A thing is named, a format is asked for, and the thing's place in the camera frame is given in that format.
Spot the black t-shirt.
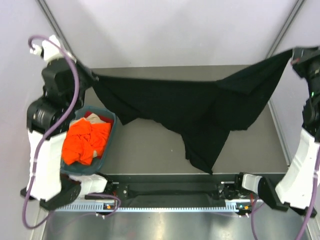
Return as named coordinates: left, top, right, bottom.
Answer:
left=92, top=49, right=293, bottom=174

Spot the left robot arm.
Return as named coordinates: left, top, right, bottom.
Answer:
left=20, top=35, right=114, bottom=211

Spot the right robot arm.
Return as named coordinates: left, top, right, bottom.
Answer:
left=233, top=46, right=320, bottom=218

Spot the red garment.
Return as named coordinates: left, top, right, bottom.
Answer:
left=83, top=111, right=92, bottom=118

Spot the teal plastic basket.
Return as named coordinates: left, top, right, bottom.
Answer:
left=60, top=106, right=117, bottom=176

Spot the beige garment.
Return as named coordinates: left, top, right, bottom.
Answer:
left=85, top=113, right=105, bottom=124

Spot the orange t-shirt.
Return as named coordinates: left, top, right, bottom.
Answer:
left=61, top=118, right=112, bottom=166

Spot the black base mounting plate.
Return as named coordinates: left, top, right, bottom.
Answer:
left=84, top=174, right=251, bottom=208

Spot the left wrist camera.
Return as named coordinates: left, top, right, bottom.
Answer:
left=28, top=35, right=77, bottom=63

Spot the left corner aluminium post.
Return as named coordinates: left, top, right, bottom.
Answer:
left=35, top=0, right=72, bottom=52

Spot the corner aluminium post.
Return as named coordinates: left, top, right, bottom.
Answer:
left=265, top=0, right=306, bottom=59
left=35, top=0, right=72, bottom=52

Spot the right corner aluminium post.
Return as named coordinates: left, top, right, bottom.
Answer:
left=265, top=0, right=306, bottom=59

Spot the aluminium frame rail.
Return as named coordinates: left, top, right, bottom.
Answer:
left=39, top=181, right=313, bottom=203

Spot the slotted cable duct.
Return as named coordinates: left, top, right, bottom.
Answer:
left=56, top=200, right=239, bottom=213

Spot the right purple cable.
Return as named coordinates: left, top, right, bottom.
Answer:
left=250, top=149, right=320, bottom=240

